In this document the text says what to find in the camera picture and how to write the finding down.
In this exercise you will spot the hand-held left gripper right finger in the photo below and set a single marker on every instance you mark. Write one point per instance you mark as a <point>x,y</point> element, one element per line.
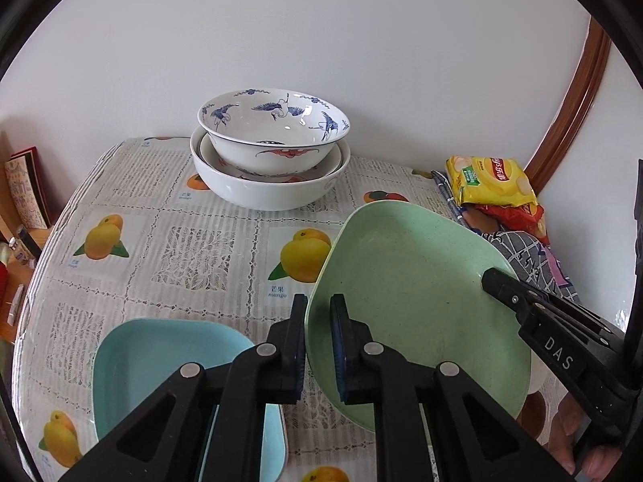
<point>339,361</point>

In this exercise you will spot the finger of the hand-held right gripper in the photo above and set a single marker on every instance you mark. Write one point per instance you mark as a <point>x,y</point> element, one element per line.
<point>505,291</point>

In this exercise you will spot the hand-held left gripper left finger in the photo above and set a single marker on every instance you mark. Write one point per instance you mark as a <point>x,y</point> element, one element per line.
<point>299,361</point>

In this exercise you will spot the green plate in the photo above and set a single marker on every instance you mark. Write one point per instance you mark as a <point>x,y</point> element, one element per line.
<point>417,271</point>

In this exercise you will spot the person's right hand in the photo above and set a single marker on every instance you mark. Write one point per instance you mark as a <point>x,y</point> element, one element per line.
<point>565,432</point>

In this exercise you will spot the grey checked cloth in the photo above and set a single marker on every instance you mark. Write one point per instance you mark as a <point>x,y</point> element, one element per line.
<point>532,256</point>

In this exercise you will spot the red snack packet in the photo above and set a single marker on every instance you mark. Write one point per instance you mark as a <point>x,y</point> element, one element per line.
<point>522,218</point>

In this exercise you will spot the yellow snack packet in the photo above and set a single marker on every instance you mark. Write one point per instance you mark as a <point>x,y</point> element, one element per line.
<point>492,180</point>

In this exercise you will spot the light blue plate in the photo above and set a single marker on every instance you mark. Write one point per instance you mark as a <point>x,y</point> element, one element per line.
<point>160,361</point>

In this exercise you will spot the fruit print lace tablecloth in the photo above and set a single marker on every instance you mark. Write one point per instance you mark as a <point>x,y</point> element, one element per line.
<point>201,261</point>

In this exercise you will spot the large plain white bowl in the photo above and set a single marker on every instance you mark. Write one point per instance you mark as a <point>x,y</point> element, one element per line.
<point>261,191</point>

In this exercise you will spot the white bowl with red pattern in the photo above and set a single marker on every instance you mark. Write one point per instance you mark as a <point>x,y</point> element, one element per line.
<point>213,153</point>

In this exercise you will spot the white bowl with blue cranes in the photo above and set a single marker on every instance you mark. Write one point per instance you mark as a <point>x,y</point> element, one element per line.
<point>271,130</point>

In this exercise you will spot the white comb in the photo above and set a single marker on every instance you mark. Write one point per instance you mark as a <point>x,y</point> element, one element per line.
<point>16,304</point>

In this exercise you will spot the wooden side table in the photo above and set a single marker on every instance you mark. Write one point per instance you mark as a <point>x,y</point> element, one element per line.
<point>20,271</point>

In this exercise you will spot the black cylinder bottle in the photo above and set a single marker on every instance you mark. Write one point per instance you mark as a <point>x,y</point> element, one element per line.
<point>27,241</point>

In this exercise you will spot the red bag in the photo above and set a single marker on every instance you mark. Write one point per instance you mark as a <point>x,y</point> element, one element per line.
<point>2,283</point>

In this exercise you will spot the kraft doodle book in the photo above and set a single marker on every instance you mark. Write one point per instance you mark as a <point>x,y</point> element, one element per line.
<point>22,191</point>

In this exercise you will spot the red book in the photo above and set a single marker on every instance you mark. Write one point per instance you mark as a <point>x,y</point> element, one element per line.
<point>35,160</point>

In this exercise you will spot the brown wooden door frame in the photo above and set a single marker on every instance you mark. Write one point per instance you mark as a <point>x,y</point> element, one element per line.
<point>577,110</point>

